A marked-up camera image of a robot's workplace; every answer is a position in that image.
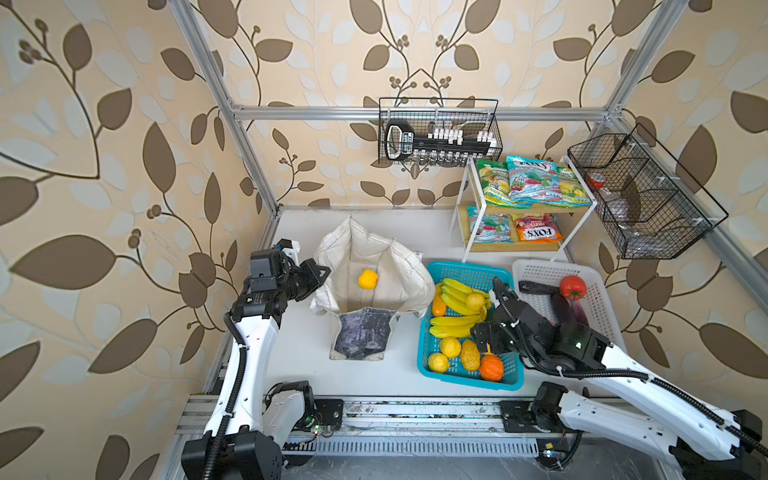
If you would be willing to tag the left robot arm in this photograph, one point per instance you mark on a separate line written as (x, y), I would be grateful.
(249, 425)

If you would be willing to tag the white plastic basket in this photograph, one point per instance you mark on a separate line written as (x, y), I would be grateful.
(596, 303)

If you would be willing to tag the black tool in basket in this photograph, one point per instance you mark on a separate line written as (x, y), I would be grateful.
(431, 144)

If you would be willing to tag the yellow corn cob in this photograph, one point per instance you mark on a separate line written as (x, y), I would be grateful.
(470, 356)

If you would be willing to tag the green snack bag left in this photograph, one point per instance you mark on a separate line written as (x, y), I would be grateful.
(494, 180)

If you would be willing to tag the yellow round fruit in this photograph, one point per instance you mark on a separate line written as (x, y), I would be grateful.
(439, 363)

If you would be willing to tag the banana bunch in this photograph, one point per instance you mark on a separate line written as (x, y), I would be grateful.
(453, 326)
(463, 299)

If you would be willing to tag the red tomato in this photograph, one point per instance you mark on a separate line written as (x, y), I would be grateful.
(573, 288)

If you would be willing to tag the orange tangerine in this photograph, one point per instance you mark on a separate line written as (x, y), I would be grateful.
(491, 368)

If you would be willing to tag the green snack bag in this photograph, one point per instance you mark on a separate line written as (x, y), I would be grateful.
(573, 195)
(494, 180)

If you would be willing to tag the teal red snack bag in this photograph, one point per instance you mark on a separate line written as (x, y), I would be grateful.
(533, 180)

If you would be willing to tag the orange Fox's candy bag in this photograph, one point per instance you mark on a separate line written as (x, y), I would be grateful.
(536, 228)

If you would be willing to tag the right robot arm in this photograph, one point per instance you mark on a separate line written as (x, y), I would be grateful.
(593, 386)

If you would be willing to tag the black wire basket right wall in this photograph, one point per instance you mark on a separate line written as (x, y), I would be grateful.
(669, 209)

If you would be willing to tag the small orange fruit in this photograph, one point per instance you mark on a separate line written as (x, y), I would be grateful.
(439, 307)

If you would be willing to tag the lower banana bunch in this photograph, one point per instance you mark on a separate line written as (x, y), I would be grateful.
(453, 326)

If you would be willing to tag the plastic bottle red cap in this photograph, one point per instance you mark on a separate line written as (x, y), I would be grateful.
(611, 205)

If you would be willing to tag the black wire basket back wall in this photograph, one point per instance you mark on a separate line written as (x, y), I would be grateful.
(446, 111)

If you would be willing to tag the yellow bell pepper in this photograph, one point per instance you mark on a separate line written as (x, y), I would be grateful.
(368, 279)

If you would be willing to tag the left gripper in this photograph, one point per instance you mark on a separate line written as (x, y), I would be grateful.
(306, 268)

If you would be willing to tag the yellow lemon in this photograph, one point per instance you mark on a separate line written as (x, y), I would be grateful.
(450, 347)

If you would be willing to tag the cream canvas grocery bag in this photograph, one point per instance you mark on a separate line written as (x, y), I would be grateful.
(363, 320)

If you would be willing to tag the lower teal snack bag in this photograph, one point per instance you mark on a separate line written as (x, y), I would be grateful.
(490, 228)

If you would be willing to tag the black wire basket wall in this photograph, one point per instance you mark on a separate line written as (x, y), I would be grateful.
(446, 111)
(669, 209)

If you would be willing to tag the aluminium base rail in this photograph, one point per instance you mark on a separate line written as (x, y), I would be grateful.
(453, 427)

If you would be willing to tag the teal plastic basket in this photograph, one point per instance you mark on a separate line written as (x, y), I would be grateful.
(478, 277)

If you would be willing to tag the green snack bag right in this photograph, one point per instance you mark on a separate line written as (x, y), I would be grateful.
(573, 195)

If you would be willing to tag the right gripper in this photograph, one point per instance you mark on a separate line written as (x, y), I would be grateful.
(491, 329)

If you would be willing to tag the purple eggplant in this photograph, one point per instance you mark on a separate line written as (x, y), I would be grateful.
(567, 311)

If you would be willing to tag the upper banana bunch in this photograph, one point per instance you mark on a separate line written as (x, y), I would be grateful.
(463, 299)

